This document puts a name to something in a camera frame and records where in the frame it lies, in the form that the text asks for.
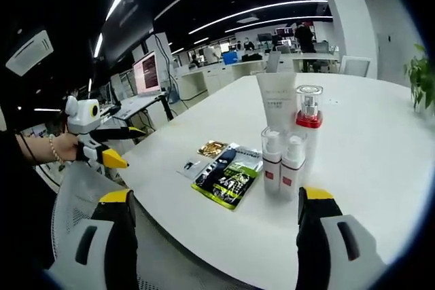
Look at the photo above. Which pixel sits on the clear bottle red band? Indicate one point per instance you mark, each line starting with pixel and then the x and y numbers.
pixel 308 122

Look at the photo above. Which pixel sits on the potted green plant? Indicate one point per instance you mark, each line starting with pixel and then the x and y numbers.
pixel 423 79

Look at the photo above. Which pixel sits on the blue box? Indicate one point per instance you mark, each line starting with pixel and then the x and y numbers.
pixel 231 58

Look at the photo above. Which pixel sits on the standing desk black legs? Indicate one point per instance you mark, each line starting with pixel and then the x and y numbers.
pixel 136 105

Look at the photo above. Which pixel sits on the white skincare tube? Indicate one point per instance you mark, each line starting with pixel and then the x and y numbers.
pixel 276 100

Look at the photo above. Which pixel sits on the small clear skincare sachet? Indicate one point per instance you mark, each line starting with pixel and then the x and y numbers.
pixel 192 167

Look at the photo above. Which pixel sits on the grey mesh office chair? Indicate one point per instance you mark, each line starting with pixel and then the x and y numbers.
pixel 78 184

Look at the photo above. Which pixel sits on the green black skincare sachet pack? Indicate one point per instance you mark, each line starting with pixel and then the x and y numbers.
pixel 238 184

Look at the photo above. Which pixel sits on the dark blue skincare sachet pack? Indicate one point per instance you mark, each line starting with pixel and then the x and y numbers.
pixel 224 159

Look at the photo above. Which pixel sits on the gold skincare sachet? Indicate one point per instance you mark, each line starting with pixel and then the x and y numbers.
pixel 212 148

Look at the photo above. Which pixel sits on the white framed monitor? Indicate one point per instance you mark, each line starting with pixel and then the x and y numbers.
pixel 147 72

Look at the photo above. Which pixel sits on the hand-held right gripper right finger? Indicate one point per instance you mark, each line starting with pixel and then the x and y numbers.
pixel 316 235

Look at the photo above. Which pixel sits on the person's left hand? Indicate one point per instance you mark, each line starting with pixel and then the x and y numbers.
pixel 69 147

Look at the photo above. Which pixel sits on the row of white office desks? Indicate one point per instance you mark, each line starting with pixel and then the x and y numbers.
pixel 210 79

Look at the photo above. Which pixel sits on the large dark wall screen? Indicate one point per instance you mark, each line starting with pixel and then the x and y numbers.
pixel 129 15

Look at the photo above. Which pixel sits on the white pump bottle red label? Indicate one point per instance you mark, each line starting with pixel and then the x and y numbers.
pixel 271 171
pixel 294 174

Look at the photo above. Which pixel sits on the grey wall cabinet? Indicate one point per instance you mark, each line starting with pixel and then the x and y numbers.
pixel 391 57

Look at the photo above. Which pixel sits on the ceiling air conditioner unit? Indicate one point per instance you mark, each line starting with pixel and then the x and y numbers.
pixel 30 52

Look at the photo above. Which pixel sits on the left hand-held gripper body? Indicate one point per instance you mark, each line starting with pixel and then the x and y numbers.
pixel 83 113

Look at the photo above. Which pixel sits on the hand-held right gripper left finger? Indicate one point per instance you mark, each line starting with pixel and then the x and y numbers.
pixel 115 235

